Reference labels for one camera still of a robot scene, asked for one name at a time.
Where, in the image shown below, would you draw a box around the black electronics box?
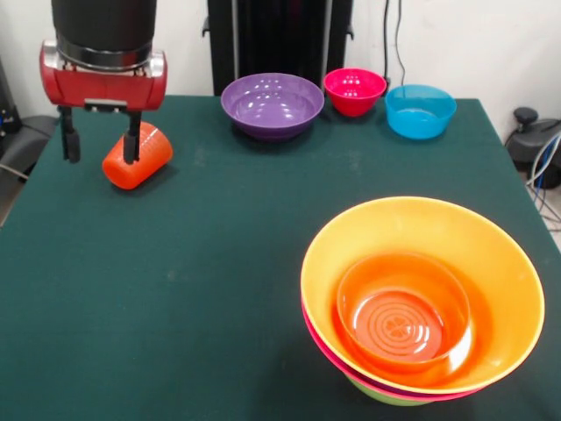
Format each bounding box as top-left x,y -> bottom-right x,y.
0,59 -> 22,132

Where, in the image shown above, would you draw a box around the small orange bowl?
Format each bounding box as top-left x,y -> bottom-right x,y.
335,252 -> 473,375

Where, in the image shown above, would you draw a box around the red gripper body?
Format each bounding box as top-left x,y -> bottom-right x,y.
39,39 -> 168,111

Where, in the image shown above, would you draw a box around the black wall cable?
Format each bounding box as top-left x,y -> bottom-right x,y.
383,0 -> 424,101

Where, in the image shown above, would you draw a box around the small blue bowl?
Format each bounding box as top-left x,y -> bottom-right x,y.
385,84 -> 458,140

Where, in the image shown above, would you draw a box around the orange-red plastic cup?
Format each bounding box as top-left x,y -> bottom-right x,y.
102,120 -> 174,191

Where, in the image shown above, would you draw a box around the small crimson bowl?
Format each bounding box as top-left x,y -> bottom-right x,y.
323,68 -> 388,118

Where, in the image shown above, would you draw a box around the medium green bowl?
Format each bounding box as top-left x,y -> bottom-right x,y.
345,375 -> 433,408

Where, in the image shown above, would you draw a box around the dark green tablecloth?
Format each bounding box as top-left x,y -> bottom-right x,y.
0,94 -> 561,421

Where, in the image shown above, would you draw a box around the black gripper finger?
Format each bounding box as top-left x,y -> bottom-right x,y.
59,104 -> 82,165
123,110 -> 143,166

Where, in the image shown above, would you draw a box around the large orange bowl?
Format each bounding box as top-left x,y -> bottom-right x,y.
300,196 -> 546,395

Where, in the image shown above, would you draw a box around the blue and white cables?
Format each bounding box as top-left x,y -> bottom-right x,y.
525,131 -> 561,229

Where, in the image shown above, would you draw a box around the large pink bowl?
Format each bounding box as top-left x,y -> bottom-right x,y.
301,302 -> 483,403

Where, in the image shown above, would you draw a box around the purple bowl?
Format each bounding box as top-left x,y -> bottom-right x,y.
220,73 -> 325,142

